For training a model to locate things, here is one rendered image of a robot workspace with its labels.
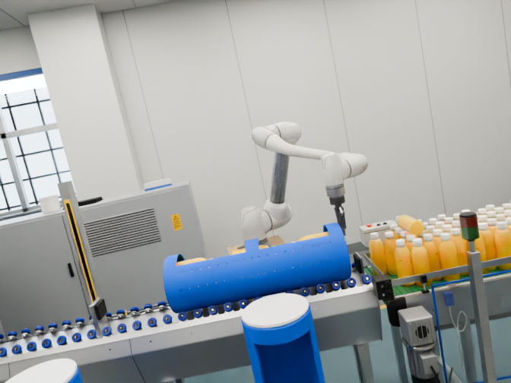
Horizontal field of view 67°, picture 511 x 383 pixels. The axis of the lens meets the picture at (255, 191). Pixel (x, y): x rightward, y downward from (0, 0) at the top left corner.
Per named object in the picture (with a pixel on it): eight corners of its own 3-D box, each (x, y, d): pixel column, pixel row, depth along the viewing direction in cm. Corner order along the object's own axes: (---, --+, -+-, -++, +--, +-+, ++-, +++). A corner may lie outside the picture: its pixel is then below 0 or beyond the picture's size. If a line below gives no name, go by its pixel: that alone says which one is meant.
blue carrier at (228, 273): (182, 293, 213) (169, 247, 205) (340, 262, 211) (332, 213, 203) (174, 325, 186) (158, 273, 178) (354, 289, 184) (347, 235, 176)
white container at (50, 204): (46, 212, 355) (42, 197, 353) (64, 208, 357) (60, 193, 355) (39, 215, 339) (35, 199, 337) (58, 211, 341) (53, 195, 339)
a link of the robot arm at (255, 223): (239, 241, 263) (232, 210, 260) (260, 232, 272) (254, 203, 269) (252, 244, 249) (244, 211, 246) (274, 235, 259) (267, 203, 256)
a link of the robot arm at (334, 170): (334, 186, 184) (353, 180, 191) (328, 154, 182) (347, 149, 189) (318, 187, 193) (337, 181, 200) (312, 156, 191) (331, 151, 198)
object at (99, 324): (104, 326, 204) (96, 298, 202) (112, 324, 204) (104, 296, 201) (96, 335, 194) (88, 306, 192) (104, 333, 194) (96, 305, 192)
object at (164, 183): (145, 191, 359) (143, 184, 358) (171, 185, 365) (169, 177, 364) (145, 192, 347) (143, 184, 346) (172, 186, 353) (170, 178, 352)
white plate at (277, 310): (229, 311, 163) (230, 314, 163) (265, 333, 139) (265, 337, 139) (282, 287, 177) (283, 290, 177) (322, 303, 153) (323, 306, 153)
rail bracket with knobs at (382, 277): (372, 295, 181) (369, 274, 180) (388, 292, 181) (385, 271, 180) (379, 304, 171) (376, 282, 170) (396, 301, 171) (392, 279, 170)
